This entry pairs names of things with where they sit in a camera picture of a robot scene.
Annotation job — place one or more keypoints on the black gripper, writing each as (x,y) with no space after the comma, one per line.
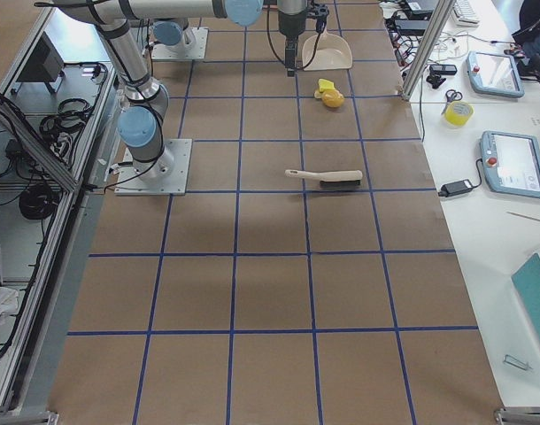
(290,26)

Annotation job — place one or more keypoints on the beige plastic dustpan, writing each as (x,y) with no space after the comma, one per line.
(326,51)

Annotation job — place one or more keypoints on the orange potato-like toy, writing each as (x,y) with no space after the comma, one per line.
(332,98)

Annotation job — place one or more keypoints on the beige hand brush black bristles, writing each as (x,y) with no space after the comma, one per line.
(347,179)

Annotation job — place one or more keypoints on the yellow sponge piece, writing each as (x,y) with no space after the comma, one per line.
(325,85)

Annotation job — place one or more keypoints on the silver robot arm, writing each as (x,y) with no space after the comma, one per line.
(140,125)
(292,16)

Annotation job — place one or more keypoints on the black webcam on table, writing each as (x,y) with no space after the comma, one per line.
(437,74)

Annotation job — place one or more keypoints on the scissors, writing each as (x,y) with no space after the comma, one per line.
(451,95)

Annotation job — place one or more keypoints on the yellow tape roll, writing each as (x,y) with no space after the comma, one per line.
(458,113)

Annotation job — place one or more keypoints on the far teach pendant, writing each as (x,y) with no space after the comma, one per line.
(494,74)

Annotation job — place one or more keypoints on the teach pendant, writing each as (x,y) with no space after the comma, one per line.
(511,163)
(494,74)

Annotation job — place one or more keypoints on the black power adapter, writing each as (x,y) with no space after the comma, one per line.
(457,188)

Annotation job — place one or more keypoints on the near teach pendant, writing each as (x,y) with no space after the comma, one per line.
(511,163)

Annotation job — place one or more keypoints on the teal notebook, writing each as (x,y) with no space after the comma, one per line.
(526,281)

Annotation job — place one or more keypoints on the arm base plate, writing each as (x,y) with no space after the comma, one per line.
(186,46)
(168,176)

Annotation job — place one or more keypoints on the aluminium frame post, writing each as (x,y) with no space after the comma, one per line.
(435,27)

